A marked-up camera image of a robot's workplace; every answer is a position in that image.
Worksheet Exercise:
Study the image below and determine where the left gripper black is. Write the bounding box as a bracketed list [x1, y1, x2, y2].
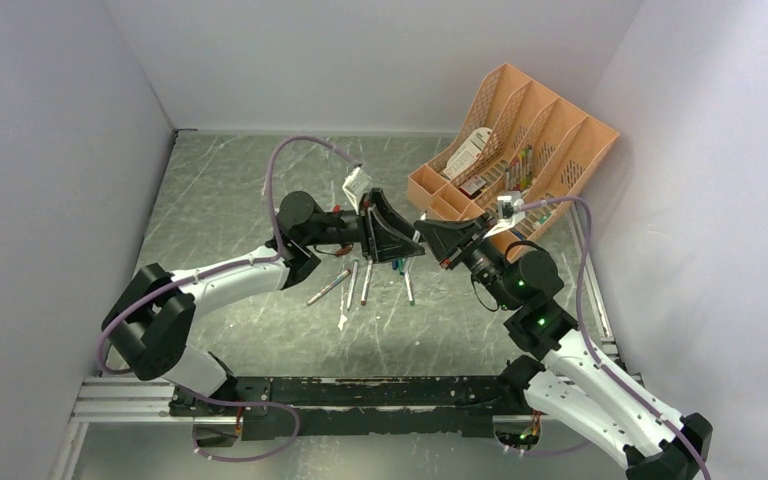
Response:
[305, 190, 427, 267]

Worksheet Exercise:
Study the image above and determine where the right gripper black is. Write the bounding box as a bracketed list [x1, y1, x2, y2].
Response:
[416, 213, 519, 311]

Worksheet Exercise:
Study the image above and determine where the white pen green end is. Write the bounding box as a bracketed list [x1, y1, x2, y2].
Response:
[402, 258, 415, 306]

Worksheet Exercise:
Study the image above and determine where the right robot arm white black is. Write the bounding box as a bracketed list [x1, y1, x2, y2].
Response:
[414, 216, 713, 479]

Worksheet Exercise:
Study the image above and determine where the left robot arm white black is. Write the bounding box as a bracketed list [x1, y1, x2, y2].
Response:
[102, 188, 425, 416]

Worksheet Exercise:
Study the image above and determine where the white pen red tip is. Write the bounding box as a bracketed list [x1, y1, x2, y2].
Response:
[306, 269, 352, 306]

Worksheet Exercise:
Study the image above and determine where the white pen brown end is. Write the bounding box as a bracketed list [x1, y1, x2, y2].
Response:
[360, 259, 374, 306]

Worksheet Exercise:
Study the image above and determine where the white pen grey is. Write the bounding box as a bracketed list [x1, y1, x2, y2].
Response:
[345, 259, 359, 311]

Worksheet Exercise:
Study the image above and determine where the pens bundle in organizer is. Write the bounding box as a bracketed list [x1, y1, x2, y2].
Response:
[504, 144, 533, 193]

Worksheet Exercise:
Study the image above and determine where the orange plastic file organizer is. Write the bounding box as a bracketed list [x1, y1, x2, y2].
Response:
[407, 64, 620, 258]

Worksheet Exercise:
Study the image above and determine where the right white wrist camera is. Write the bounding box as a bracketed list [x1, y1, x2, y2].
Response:
[485, 191, 525, 238]

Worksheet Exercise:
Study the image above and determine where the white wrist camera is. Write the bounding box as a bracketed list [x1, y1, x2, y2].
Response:
[342, 166, 372, 211]
[485, 191, 525, 238]

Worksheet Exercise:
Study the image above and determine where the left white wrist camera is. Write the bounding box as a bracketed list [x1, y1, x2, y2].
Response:
[342, 166, 372, 211]

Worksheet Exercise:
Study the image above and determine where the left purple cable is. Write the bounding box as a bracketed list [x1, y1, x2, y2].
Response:
[95, 135, 363, 464]

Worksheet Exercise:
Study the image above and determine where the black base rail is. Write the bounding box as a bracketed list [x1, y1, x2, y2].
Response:
[168, 375, 535, 441]

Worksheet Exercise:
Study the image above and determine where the aluminium frame rail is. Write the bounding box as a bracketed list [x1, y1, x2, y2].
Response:
[49, 376, 175, 479]

